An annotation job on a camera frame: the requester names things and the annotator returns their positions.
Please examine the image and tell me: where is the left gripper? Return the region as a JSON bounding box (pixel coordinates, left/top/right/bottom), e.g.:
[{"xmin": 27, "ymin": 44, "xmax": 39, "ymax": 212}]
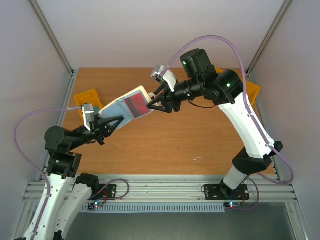
[{"xmin": 68, "ymin": 112, "xmax": 124, "ymax": 151}]

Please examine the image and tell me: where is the teal credit card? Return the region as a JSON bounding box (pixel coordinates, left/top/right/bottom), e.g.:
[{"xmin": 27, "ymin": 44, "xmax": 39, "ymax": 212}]
[{"xmin": 93, "ymin": 106, "xmax": 100, "ymax": 115}]

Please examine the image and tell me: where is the beige card holder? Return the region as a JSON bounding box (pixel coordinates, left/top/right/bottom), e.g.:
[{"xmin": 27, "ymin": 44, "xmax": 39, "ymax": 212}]
[{"xmin": 98, "ymin": 85, "xmax": 152, "ymax": 130}]

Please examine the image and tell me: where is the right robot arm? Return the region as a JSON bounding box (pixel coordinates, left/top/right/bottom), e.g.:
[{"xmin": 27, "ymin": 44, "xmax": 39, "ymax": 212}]
[{"xmin": 147, "ymin": 48, "xmax": 283, "ymax": 200}]

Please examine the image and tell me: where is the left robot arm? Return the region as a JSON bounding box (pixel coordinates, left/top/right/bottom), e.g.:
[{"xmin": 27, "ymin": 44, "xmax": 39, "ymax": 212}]
[{"xmin": 21, "ymin": 114, "xmax": 124, "ymax": 240}]

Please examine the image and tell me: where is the yellow bin with red cards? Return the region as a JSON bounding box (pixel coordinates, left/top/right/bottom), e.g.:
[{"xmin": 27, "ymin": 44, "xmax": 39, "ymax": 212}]
[{"xmin": 215, "ymin": 68, "xmax": 224, "ymax": 74}]

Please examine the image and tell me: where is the yellow bin with blue card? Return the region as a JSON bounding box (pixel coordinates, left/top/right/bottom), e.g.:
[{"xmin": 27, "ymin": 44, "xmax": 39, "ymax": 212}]
[{"xmin": 246, "ymin": 81, "xmax": 261, "ymax": 106}]

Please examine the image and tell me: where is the single yellow bin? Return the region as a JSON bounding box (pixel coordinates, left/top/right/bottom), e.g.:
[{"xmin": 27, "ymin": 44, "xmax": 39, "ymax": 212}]
[{"xmin": 74, "ymin": 88, "xmax": 103, "ymax": 110}]

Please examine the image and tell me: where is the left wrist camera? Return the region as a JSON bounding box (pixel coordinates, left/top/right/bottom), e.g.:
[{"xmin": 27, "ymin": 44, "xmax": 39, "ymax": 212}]
[{"xmin": 82, "ymin": 103, "xmax": 95, "ymax": 131}]

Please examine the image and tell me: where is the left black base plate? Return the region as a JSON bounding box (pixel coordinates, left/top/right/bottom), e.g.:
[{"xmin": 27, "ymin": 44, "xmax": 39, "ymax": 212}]
[{"xmin": 89, "ymin": 184, "xmax": 117, "ymax": 201}]

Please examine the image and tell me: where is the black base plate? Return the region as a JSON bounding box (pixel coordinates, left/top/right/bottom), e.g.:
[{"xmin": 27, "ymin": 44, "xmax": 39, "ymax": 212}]
[
  {"xmin": 89, "ymin": 184, "xmax": 117, "ymax": 201},
  {"xmin": 200, "ymin": 184, "xmax": 250, "ymax": 201}
]

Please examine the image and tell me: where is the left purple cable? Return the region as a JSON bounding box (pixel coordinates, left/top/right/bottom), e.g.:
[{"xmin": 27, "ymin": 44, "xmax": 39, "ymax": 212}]
[{"xmin": 13, "ymin": 106, "xmax": 130, "ymax": 240}]

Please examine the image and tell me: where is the purple cable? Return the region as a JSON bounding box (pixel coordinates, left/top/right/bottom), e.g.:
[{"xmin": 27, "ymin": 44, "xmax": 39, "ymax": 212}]
[
  {"xmin": 161, "ymin": 34, "xmax": 294, "ymax": 211},
  {"xmin": 13, "ymin": 106, "xmax": 130, "ymax": 240}
]

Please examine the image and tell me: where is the grey slotted cable duct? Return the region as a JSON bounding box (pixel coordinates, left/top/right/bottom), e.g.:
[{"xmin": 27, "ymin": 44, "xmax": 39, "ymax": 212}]
[{"xmin": 80, "ymin": 202, "xmax": 225, "ymax": 214}]

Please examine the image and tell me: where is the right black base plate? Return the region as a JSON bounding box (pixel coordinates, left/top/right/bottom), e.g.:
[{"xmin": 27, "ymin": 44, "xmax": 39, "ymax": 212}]
[{"xmin": 200, "ymin": 184, "xmax": 250, "ymax": 201}]

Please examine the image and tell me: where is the aluminium rail frame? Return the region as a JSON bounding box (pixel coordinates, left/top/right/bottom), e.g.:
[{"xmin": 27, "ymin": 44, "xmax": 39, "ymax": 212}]
[{"xmin": 9, "ymin": 67, "xmax": 312, "ymax": 240}]

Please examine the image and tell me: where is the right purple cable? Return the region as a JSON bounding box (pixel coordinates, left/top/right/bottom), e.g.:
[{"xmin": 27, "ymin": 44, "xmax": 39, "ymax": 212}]
[{"xmin": 161, "ymin": 34, "xmax": 294, "ymax": 211}]

